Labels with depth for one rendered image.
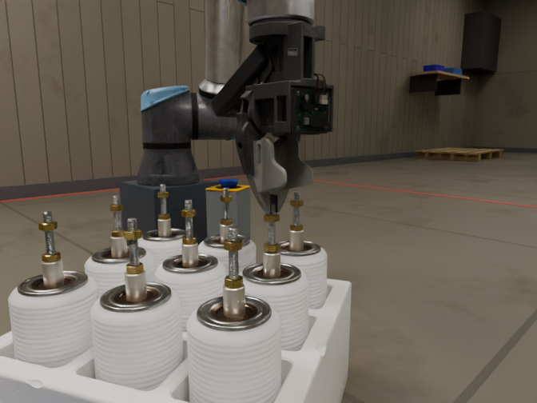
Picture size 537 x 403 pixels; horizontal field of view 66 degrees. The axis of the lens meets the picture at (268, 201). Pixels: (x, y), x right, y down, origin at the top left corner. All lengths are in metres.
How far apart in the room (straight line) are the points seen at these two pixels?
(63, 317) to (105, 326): 0.08
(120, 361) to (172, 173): 0.60
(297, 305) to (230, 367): 0.14
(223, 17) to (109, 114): 2.25
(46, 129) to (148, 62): 0.87
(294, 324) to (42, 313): 0.28
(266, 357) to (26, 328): 0.27
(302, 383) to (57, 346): 0.28
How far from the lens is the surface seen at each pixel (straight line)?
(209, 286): 0.55
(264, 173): 0.48
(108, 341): 0.47
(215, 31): 0.98
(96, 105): 3.11
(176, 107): 1.00
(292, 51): 0.46
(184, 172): 1.00
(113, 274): 0.61
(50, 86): 3.03
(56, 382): 0.51
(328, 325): 0.57
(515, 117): 8.35
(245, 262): 0.65
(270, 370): 0.43
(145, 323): 0.45
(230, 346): 0.39
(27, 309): 0.53
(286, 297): 0.50
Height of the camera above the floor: 0.44
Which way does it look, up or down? 10 degrees down
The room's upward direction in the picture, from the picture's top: straight up
